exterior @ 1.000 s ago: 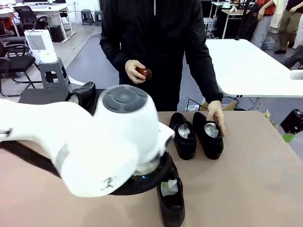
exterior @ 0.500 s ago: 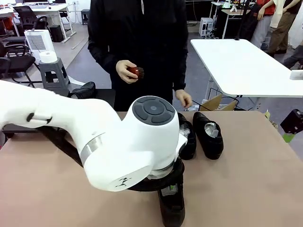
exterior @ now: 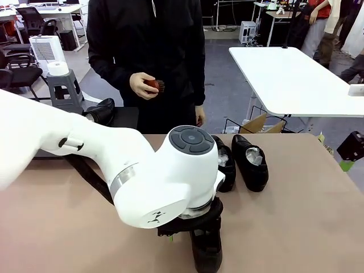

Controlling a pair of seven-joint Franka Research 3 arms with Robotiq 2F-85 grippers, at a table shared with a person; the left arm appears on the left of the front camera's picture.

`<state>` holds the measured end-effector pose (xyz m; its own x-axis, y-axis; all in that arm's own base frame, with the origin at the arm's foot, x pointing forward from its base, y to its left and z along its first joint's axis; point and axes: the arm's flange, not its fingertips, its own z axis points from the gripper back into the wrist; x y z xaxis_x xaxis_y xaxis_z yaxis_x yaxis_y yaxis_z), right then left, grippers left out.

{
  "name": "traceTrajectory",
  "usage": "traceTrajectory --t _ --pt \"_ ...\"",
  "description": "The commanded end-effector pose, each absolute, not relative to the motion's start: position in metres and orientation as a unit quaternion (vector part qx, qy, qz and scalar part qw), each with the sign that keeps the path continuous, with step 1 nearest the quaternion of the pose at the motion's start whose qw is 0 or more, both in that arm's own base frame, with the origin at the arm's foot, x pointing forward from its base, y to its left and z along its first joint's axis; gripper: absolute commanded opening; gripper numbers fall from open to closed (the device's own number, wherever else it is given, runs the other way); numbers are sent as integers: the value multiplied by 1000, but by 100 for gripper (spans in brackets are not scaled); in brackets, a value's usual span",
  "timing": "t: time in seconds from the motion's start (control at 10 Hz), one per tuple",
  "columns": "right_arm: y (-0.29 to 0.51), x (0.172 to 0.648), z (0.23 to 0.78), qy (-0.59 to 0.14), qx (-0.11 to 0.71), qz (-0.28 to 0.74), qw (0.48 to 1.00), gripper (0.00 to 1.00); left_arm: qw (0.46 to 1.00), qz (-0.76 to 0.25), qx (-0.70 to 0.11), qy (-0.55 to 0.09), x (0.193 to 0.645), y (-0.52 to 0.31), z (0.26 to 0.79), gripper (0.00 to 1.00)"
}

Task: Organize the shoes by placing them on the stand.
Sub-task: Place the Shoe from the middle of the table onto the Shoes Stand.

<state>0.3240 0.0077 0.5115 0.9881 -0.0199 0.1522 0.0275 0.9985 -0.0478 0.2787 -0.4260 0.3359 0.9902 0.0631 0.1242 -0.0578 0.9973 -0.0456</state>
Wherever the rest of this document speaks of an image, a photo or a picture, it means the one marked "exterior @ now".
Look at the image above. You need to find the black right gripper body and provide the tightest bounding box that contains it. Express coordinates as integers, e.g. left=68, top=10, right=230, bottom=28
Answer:
left=337, top=131, right=364, bottom=163

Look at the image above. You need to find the wooden top back table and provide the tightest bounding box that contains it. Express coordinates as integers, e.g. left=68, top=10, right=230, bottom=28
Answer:
left=266, top=10, right=302, bottom=48

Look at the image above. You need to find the person's left hand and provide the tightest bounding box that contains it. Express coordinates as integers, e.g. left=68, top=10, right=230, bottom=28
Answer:
left=195, top=104, right=206, bottom=127

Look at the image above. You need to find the black computer tower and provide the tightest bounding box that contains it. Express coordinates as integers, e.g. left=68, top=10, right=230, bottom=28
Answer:
left=59, top=30, right=77, bottom=51

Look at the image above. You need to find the seated person's dark leg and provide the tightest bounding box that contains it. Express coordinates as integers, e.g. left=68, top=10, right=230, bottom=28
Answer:
left=340, top=53, right=364, bottom=92

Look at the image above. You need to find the person's left forearm black sleeve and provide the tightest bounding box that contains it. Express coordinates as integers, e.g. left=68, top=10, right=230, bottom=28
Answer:
left=193, top=56, right=206, bottom=106

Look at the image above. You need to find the black leather dress shoe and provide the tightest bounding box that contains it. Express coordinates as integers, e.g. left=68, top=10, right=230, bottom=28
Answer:
left=212, top=135, right=237, bottom=193
left=190, top=227, right=223, bottom=273
left=231, top=134, right=270, bottom=193
left=82, top=98, right=116, bottom=126

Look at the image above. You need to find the person in red shirt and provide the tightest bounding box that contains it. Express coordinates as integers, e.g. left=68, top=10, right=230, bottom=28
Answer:
left=301, top=0, right=332, bottom=59

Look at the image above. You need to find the pale yellow paper scrap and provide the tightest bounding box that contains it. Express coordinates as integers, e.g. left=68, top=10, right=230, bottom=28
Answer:
left=317, top=132, right=335, bottom=156

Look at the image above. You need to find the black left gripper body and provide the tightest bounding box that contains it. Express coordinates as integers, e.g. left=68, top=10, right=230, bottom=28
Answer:
left=156, top=223, right=185, bottom=237

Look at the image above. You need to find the person in cream top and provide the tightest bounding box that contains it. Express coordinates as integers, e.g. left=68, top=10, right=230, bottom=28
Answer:
left=317, top=0, right=349, bottom=68

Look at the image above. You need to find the red wooden shoe brush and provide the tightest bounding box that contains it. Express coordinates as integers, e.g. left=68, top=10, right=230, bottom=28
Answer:
left=143, top=79, right=166, bottom=93

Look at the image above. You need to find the white folding table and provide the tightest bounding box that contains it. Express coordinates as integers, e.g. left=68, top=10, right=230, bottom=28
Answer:
left=229, top=47, right=364, bottom=134

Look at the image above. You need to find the person's right forearm black sleeve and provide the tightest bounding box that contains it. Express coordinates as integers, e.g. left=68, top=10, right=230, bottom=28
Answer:
left=87, top=51, right=135, bottom=92

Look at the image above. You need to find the person's right hand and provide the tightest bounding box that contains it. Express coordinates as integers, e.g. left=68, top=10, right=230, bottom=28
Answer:
left=129, top=72, right=159, bottom=101

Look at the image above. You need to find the black wire basket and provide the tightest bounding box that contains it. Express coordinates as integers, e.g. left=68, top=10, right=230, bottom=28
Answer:
left=225, top=105, right=288, bottom=134

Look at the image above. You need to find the white office desk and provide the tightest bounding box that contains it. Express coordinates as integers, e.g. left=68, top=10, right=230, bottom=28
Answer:
left=0, top=2, right=92, bottom=52

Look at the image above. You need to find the grey plastic stool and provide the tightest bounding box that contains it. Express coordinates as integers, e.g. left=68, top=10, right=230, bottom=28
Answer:
left=46, top=69, right=85, bottom=113

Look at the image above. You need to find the white computer case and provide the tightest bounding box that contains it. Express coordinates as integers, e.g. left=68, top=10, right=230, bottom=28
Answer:
left=238, top=20, right=258, bottom=45

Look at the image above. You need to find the person's black jacket torso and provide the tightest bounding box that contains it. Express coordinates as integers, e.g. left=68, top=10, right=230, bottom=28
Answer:
left=86, top=0, right=206, bottom=134

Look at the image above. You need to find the black office chair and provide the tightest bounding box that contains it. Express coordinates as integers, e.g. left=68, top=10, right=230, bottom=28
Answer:
left=15, top=7, right=59, bottom=43
left=0, top=44, right=48, bottom=97

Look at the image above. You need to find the white air purifier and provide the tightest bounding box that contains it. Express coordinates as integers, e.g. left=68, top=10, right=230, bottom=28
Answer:
left=29, top=35, right=63, bottom=71

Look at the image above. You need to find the brown cardboard box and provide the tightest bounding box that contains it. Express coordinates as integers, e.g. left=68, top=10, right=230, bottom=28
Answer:
left=240, top=113, right=286, bottom=134

